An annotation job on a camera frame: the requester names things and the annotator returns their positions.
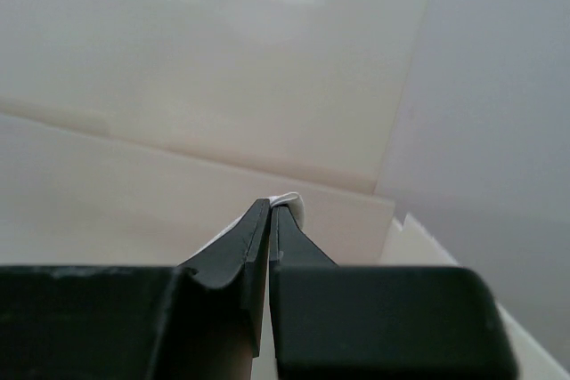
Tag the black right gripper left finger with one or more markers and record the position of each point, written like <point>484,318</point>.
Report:
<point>220,295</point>

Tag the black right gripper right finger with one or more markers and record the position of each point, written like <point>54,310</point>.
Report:
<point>290,247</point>

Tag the white t shirt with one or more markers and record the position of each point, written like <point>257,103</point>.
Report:
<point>292,200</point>

